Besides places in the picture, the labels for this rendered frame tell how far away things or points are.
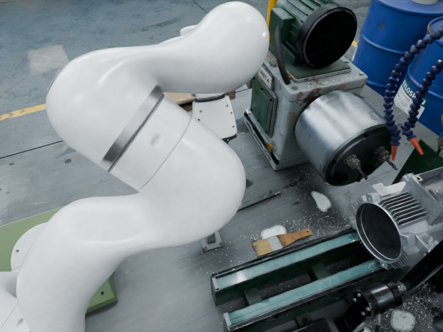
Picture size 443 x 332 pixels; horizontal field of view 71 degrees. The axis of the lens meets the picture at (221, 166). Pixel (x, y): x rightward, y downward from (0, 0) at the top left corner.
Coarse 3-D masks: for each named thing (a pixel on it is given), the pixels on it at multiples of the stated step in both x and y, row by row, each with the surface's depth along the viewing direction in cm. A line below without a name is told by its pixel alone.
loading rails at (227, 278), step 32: (288, 256) 84; (320, 256) 86; (352, 256) 96; (224, 288) 78; (256, 288) 85; (320, 288) 78; (352, 288) 81; (224, 320) 75; (256, 320) 72; (288, 320) 82
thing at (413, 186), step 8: (440, 168) 75; (416, 176) 73; (424, 176) 75; (432, 176) 77; (440, 176) 77; (408, 184) 75; (416, 184) 72; (424, 184) 75; (432, 184) 75; (440, 184) 75; (400, 192) 78; (408, 192) 75; (416, 192) 73; (424, 192) 71; (432, 192) 73; (440, 192) 71; (416, 200) 74; (424, 200) 71; (432, 200) 69; (440, 200) 72; (432, 208) 70; (440, 208) 68; (432, 216) 70; (440, 216) 70; (432, 224) 72
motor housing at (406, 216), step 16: (368, 208) 84; (384, 208) 73; (400, 208) 72; (416, 208) 72; (368, 224) 86; (384, 224) 87; (400, 224) 71; (416, 224) 71; (368, 240) 84; (384, 240) 84; (400, 240) 84; (384, 256) 80; (400, 256) 72; (416, 256) 71
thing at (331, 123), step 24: (336, 96) 92; (360, 96) 95; (312, 120) 93; (336, 120) 87; (360, 120) 85; (384, 120) 86; (312, 144) 92; (336, 144) 85; (360, 144) 85; (384, 144) 90; (336, 168) 90; (360, 168) 95
